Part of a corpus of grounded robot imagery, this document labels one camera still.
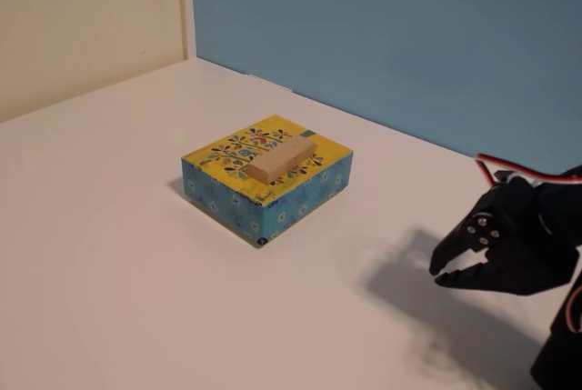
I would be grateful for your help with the wooden Jenga block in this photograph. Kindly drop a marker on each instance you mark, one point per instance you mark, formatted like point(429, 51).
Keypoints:
point(279, 160)

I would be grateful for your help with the yellow and blue floral box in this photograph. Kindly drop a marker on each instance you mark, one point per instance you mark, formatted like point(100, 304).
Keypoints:
point(218, 199)

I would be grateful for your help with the blue backdrop board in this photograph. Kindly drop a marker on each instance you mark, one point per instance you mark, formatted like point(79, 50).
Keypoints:
point(386, 44)

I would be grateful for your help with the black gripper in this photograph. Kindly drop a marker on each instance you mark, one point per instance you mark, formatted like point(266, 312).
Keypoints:
point(509, 263)

